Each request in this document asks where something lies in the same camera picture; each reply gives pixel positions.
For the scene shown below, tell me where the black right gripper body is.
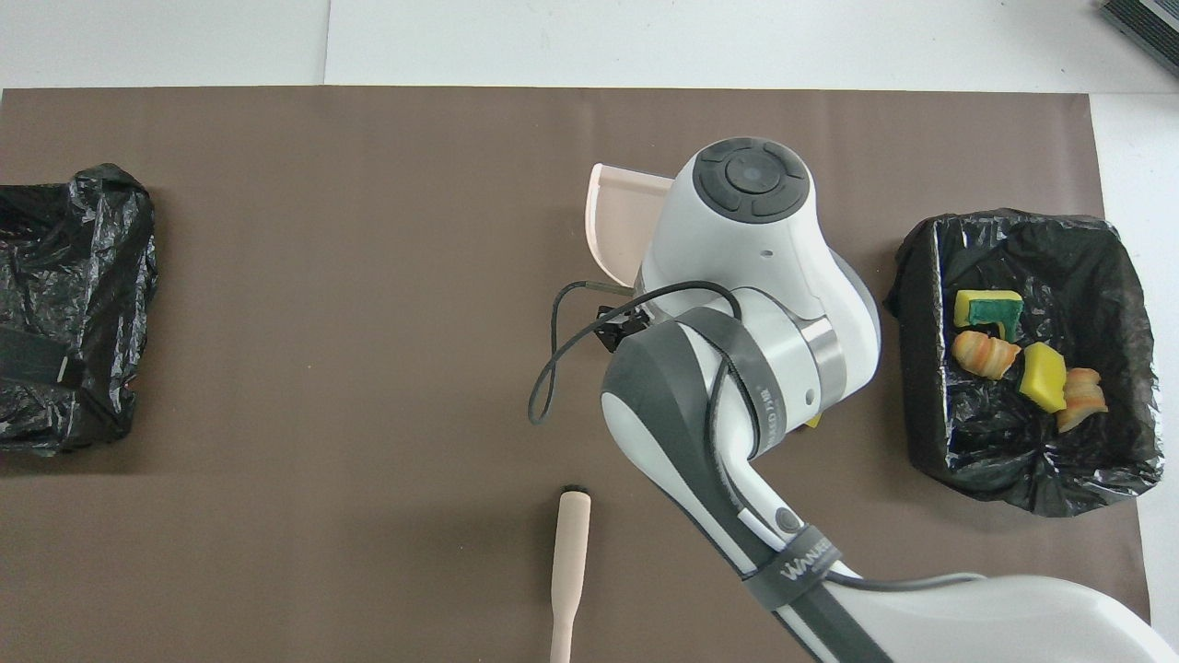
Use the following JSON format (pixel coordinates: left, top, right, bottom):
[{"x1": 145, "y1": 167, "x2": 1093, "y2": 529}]
[{"x1": 594, "y1": 306, "x2": 653, "y2": 355}]

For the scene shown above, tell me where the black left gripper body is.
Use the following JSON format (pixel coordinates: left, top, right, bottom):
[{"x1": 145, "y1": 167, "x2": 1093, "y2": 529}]
[{"x1": 0, "y1": 324, "x2": 67, "y2": 386}]

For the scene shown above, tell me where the pink plastic dustpan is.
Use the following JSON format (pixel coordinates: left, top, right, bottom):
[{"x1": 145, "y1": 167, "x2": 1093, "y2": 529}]
[{"x1": 587, "y1": 163, "x2": 673, "y2": 288}]

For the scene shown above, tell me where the beige brush handle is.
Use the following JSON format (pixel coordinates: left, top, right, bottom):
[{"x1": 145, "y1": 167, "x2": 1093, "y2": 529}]
[{"x1": 550, "y1": 484, "x2": 591, "y2": 663}]

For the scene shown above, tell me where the green and yellow sponge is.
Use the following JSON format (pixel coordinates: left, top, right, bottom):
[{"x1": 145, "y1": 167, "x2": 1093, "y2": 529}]
[{"x1": 953, "y1": 288, "x2": 1025, "y2": 340}]

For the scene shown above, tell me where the orange striped croissant toy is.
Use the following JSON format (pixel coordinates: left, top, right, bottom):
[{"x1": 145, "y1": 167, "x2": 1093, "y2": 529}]
[{"x1": 951, "y1": 330, "x2": 1021, "y2": 380}]

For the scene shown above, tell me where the notched yellow sponge piece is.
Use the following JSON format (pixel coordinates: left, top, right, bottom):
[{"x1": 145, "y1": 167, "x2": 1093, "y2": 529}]
[{"x1": 1018, "y1": 343, "x2": 1068, "y2": 413}]

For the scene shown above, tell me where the pale croissant toy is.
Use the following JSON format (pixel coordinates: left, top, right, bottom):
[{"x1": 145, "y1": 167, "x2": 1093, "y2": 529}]
[{"x1": 1056, "y1": 367, "x2": 1109, "y2": 434}]

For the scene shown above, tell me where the black bag-lined trash bin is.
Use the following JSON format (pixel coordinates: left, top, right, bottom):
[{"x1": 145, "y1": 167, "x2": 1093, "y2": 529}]
[
  {"x1": 884, "y1": 208, "x2": 1165, "y2": 518},
  {"x1": 0, "y1": 163, "x2": 159, "y2": 455}
]

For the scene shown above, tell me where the brown table mat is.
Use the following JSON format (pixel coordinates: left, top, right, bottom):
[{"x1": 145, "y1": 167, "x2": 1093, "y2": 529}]
[{"x1": 0, "y1": 87, "x2": 1154, "y2": 663}]

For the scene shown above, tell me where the dark ribbed device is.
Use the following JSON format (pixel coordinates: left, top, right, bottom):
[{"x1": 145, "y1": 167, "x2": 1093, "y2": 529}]
[{"x1": 1098, "y1": 0, "x2": 1179, "y2": 54}]

